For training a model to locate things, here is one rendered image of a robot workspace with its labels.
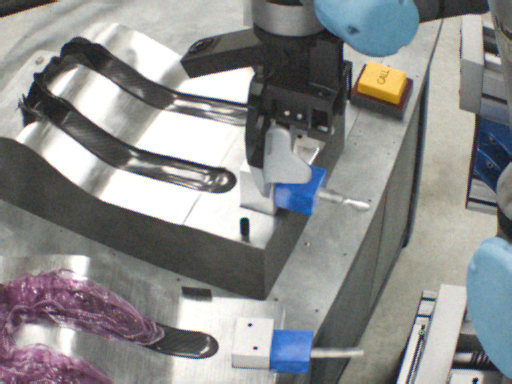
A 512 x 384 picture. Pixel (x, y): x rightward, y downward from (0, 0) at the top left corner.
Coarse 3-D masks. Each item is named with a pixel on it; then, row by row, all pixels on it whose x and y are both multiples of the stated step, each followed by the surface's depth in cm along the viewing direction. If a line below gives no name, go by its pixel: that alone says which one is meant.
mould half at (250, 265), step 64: (128, 64) 112; (0, 128) 113; (128, 128) 107; (192, 128) 107; (0, 192) 110; (64, 192) 102; (128, 192) 100; (192, 192) 100; (192, 256) 100; (256, 256) 95
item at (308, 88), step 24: (288, 48) 79; (312, 48) 80; (336, 48) 79; (264, 72) 85; (288, 72) 84; (312, 72) 82; (336, 72) 81; (264, 96) 85; (288, 96) 83; (312, 96) 82; (336, 96) 83; (288, 120) 87; (312, 120) 86
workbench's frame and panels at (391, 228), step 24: (408, 144) 171; (408, 168) 180; (384, 192) 115; (408, 192) 190; (384, 216) 162; (408, 216) 201; (384, 240) 172; (408, 240) 207; (360, 264) 151; (384, 264) 184; (360, 288) 161; (384, 288) 195; (336, 312) 144; (360, 312) 172; (336, 336) 153; (360, 336) 184; (312, 360) 138; (336, 360) 165
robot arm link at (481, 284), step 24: (504, 0) 40; (504, 24) 41; (504, 48) 42; (504, 72) 44; (504, 192) 47; (504, 216) 46; (504, 240) 46; (480, 264) 48; (504, 264) 45; (480, 288) 49; (504, 288) 45; (480, 312) 50; (504, 312) 46; (480, 336) 51; (504, 336) 47; (504, 360) 49
